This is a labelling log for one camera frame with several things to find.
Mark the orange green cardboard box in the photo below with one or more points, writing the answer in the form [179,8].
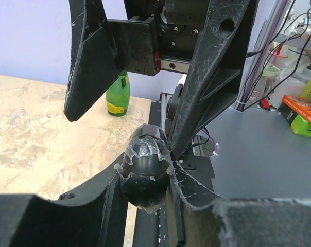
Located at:
[297,112]

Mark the red white plastic cup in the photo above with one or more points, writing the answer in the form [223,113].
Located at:
[277,58]

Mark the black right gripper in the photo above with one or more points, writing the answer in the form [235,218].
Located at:
[162,35]

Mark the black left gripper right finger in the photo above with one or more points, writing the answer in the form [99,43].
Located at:
[250,222]

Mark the black earbud charging case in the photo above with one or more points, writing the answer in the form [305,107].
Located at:
[143,172]

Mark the green glass bottle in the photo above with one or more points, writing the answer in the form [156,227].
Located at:
[118,96]

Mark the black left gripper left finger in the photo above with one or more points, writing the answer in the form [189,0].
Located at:
[92,214]

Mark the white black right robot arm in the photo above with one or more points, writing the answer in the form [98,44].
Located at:
[176,100]

